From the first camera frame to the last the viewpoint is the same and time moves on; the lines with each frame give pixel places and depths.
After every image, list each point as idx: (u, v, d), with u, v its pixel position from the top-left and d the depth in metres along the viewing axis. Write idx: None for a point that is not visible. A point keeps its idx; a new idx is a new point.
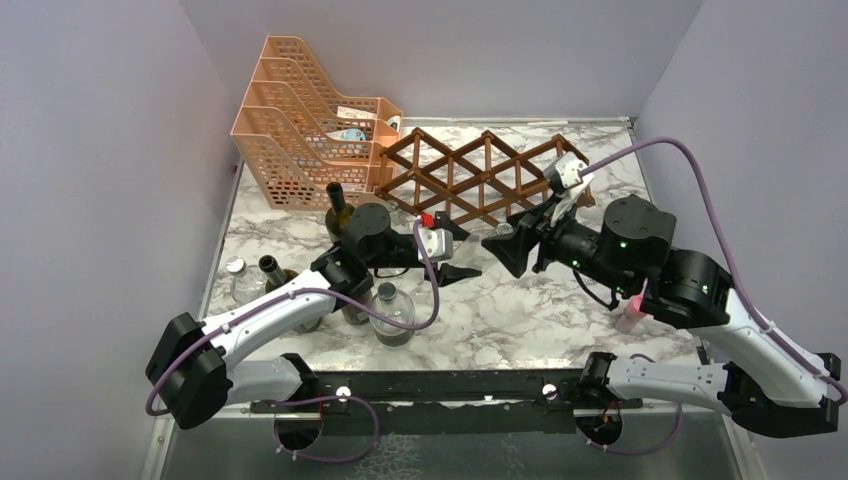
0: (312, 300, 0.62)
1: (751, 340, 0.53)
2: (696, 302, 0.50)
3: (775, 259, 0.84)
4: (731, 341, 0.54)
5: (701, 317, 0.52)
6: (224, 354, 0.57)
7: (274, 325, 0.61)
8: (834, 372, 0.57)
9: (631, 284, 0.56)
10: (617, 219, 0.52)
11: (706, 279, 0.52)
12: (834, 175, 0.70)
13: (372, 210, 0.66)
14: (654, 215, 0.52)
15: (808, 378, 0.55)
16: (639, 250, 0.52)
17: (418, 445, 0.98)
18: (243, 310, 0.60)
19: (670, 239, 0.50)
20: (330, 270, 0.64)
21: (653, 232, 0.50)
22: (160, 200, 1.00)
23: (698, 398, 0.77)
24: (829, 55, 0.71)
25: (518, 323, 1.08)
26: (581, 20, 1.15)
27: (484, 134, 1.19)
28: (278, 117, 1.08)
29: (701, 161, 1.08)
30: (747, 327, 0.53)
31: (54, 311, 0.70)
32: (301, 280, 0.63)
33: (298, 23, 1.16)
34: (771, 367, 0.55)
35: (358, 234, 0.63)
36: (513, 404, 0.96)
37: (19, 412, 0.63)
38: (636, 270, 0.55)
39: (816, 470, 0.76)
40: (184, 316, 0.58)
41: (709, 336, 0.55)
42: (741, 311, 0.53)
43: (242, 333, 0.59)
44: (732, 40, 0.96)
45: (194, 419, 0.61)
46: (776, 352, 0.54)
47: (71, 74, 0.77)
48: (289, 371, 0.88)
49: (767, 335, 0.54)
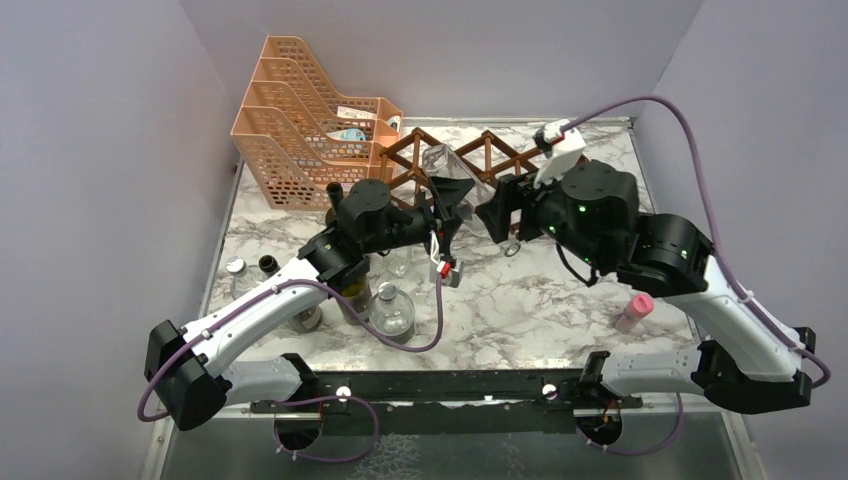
0: (299, 293, 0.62)
1: (729, 308, 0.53)
2: (672, 267, 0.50)
3: (775, 258, 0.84)
4: (711, 311, 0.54)
5: (675, 282, 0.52)
6: (207, 361, 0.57)
7: (260, 325, 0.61)
8: (809, 346, 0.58)
9: (599, 255, 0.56)
10: (574, 184, 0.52)
11: (683, 244, 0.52)
12: (832, 176, 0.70)
13: (371, 186, 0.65)
14: (620, 180, 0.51)
15: (783, 351, 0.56)
16: (602, 212, 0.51)
17: (418, 445, 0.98)
18: (224, 314, 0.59)
19: (626, 197, 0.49)
20: (324, 254, 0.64)
21: (610, 193, 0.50)
22: (160, 200, 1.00)
23: (676, 382, 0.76)
24: (828, 56, 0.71)
25: (518, 323, 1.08)
26: (580, 20, 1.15)
27: (484, 134, 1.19)
28: (278, 117, 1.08)
29: (701, 161, 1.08)
30: (727, 296, 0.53)
31: (54, 310, 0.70)
32: (288, 272, 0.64)
33: (298, 23, 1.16)
34: (746, 338, 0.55)
35: (357, 210, 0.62)
36: (513, 404, 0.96)
37: (19, 411, 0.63)
38: (602, 237, 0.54)
39: (816, 469, 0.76)
40: (166, 323, 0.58)
41: (684, 305, 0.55)
42: (720, 277, 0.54)
43: (225, 337, 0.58)
44: (731, 41, 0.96)
45: (190, 424, 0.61)
46: (753, 322, 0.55)
47: (72, 75, 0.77)
48: (289, 371, 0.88)
49: (745, 305, 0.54)
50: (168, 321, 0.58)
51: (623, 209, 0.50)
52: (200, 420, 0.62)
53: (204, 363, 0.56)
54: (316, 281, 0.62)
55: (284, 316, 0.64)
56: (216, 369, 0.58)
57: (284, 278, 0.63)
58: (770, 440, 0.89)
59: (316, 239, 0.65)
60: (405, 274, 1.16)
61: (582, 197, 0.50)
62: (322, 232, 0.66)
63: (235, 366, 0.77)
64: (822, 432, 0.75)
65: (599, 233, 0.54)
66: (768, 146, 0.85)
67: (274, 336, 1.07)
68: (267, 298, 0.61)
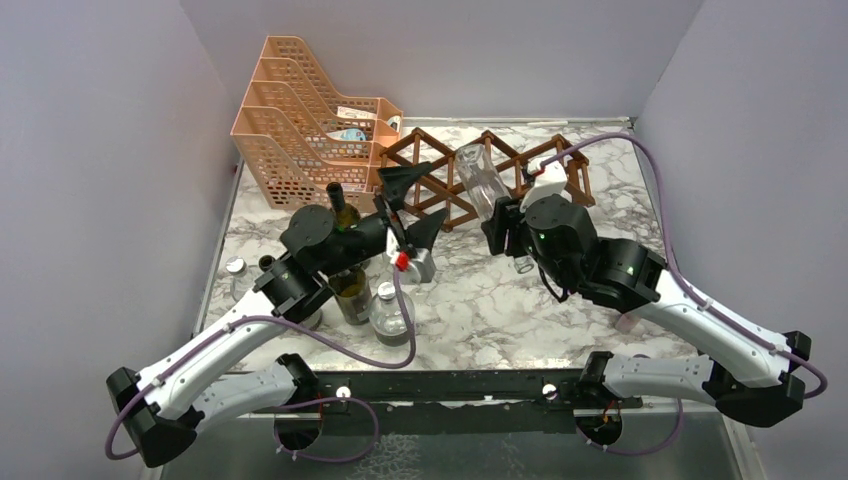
0: (254, 331, 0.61)
1: (687, 315, 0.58)
2: (623, 284, 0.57)
3: (775, 258, 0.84)
4: (671, 320, 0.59)
5: (628, 297, 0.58)
6: (161, 409, 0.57)
7: (215, 368, 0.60)
8: (799, 349, 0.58)
9: (562, 274, 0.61)
10: (534, 215, 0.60)
11: (631, 262, 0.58)
12: (833, 174, 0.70)
13: (311, 214, 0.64)
14: (571, 209, 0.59)
15: (762, 355, 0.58)
16: (558, 239, 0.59)
17: (418, 445, 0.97)
18: (176, 359, 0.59)
19: (575, 226, 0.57)
20: (284, 282, 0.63)
21: (563, 223, 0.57)
22: (159, 200, 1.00)
23: (686, 390, 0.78)
24: (828, 53, 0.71)
25: (518, 323, 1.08)
26: (580, 19, 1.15)
27: (484, 134, 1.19)
28: (278, 117, 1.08)
29: (701, 161, 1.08)
30: (683, 303, 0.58)
31: (53, 308, 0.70)
32: (243, 307, 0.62)
33: (298, 23, 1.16)
34: (719, 343, 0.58)
35: (297, 243, 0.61)
36: (513, 405, 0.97)
37: (16, 411, 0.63)
38: (562, 259, 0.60)
39: (817, 470, 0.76)
40: (118, 372, 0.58)
41: (650, 317, 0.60)
42: (674, 285, 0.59)
43: (177, 383, 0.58)
44: (730, 41, 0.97)
45: (157, 461, 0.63)
46: (718, 327, 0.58)
47: (71, 73, 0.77)
48: (280, 378, 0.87)
49: (707, 311, 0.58)
50: (123, 368, 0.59)
51: (575, 236, 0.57)
52: (170, 455, 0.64)
53: (158, 411, 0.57)
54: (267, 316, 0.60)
55: (244, 352, 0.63)
56: (176, 414, 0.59)
57: (237, 314, 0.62)
58: (770, 441, 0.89)
59: (275, 265, 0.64)
60: None
61: (539, 227, 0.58)
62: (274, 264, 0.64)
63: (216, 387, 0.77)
64: (820, 432, 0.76)
65: (559, 255, 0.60)
66: (768, 145, 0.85)
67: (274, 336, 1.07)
68: (220, 340, 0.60)
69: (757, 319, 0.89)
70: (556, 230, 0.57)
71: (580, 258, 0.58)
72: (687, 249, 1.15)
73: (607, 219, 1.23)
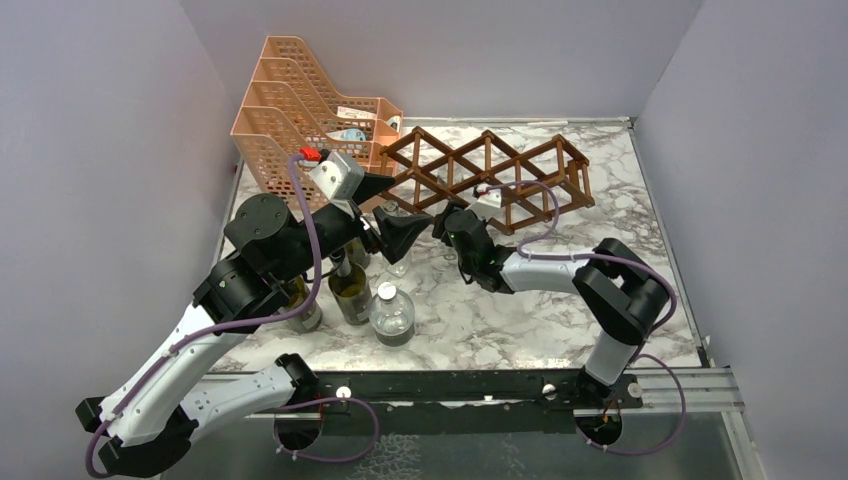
0: (197, 352, 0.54)
1: (520, 268, 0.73)
2: (498, 278, 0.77)
3: (773, 259, 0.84)
4: (522, 277, 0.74)
5: (500, 285, 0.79)
6: (124, 440, 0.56)
7: (167, 393, 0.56)
8: (600, 250, 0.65)
9: (466, 264, 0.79)
10: (449, 221, 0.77)
11: (501, 259, 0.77)
12: (831, 174, 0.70)
13: (263, 204, 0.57)
14: (474, 220, 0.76)
15: (567, 265, 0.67)
16: (462, 241, 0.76)
17: (418, 446, 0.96)
18: (130, 388, 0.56)
19: (472, 232, 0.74)
20: (226, 287, 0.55)
21: (462, 228, 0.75)
22: (159, 201, 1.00)
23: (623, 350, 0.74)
24: (827, 51, 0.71)
25: (518, 323, 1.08)
26: (579, 20, 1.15)
27: (484, 133, 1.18)
28: (278, 116, 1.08)
29: (699, 161, 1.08)
30: (517, 261, 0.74)
31: (54, 311, 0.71)
32: (186, 326, 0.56)
33: (298, 23, 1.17)
34: (544, 275, 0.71)
35: (244, 237, 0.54)
36: (513, 405, 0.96)
37: (16, 410, 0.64)
38: (462, 254, 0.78)
39: (818, 470, 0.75)
40: (81, 408, 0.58)
41: (512, 284, 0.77)
42: (517, 255, 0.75)
43: (133, 413, 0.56)
44: (728, 42, 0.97)
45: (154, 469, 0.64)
46: (539, 265, 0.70)
47: (71, 75, 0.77)
48: (278, 380, 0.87)
49: (532, 258, 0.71)
50: (85, 401, 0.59)
51: (470, 236, 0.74)
52: (167, 462, 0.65)
53: (122, 443, 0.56)
54: (204, 334, 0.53)
55: (200, 372, 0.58)
56: (148, 438, 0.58)
57: (181, 335, 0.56)
58: (768, 440, 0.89)
59: (219, 269, 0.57)
60: (405, 274, 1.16)
61: (449, 228, 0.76)
62: (218, 268, 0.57)
63: (212, 395, 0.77)
64: (817, 431, 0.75)
65: (461, 250, 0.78)
66: (766, 145, 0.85)
67: (274, 336, 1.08)
68: (166, 365, 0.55)
69: (756, 318, 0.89)
70: (458, 234, 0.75)
71: (475, 256, 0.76)
72: (686, 249, 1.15)
73: (607, 219, 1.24)
